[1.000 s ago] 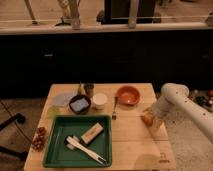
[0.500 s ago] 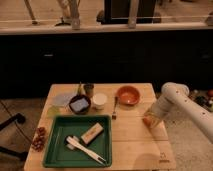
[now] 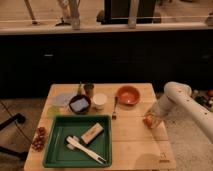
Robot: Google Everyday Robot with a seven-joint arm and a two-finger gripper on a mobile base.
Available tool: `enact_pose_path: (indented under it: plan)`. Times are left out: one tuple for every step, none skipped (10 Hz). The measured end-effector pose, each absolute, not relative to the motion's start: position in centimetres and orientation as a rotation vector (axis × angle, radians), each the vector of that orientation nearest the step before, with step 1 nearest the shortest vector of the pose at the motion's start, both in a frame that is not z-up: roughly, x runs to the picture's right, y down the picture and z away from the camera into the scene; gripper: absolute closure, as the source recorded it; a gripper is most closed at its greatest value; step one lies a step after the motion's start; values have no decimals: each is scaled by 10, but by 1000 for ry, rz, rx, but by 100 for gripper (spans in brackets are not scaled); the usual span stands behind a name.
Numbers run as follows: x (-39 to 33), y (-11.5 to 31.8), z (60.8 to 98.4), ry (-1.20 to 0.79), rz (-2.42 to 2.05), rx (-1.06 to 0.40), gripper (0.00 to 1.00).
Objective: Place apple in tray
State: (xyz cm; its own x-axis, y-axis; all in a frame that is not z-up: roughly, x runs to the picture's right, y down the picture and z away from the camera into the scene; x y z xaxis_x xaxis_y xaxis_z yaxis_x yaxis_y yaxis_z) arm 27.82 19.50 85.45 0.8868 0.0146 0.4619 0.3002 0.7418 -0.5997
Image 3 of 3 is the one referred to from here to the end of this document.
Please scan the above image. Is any orange bowl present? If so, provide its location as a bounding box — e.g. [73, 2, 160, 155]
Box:
[116, 85, 140, 105]

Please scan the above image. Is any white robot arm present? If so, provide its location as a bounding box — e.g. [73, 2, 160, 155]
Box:
[143, 82, 213, 143]

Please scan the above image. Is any wooden block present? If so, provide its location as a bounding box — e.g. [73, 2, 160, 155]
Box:
[81, 123, 103, 144]

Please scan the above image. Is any green plastic tray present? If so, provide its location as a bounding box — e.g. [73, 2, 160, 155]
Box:
[43, 115, 112, 168]

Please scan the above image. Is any white plastic fork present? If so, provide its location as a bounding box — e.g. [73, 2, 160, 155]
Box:
[66, 136, 106, 164]

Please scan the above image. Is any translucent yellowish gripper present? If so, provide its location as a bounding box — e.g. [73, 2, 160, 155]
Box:
[144, 105, 163, 129]

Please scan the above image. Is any white cup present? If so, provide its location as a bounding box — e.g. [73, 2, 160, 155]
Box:
[92, 93, 107, 110]

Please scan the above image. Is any red grape bunch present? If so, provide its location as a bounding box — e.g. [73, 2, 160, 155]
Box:
[32, 127, 46, 151]

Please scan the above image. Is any dark bowl with blue sponge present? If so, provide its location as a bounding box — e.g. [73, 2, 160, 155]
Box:
[69, 95, 91, 114]

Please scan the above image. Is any yellow green pear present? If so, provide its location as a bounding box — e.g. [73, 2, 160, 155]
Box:
[77, 82, 83, 95]

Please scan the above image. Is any red yellow apple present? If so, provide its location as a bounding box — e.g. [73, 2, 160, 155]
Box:
[143, 114, 154, 129]

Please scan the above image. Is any black chair leg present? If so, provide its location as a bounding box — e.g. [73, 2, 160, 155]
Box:
[0, 113, 26, 131]

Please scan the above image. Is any wooden folding table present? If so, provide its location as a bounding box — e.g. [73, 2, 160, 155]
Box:
[24, 83, 176, 171]

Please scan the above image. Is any metal fork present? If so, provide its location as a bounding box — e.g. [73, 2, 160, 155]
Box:
[112, 96, 118, 120]

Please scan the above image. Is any dark green cup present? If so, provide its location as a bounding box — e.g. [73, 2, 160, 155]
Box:
[83, 83, 94, 98]

